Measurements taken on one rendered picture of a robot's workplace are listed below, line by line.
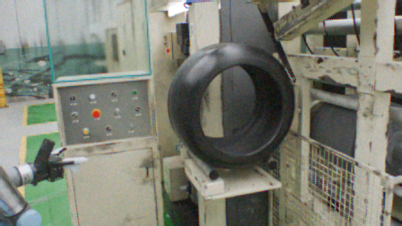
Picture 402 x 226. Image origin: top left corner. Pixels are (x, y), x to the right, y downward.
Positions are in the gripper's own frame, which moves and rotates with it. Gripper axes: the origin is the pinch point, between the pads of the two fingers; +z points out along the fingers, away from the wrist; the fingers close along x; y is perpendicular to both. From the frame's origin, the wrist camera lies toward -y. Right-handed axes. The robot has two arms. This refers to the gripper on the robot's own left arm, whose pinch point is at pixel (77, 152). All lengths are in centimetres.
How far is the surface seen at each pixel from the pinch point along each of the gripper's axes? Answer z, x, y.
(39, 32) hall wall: 400, -799, 40
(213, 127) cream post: 73, 12, 4
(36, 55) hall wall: 382, -792, 97
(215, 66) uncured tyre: 44, 33, -34
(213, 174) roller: 41, 37, 11
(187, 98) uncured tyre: 34.1, 26.3, -21.7
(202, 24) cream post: 70, 3, -48
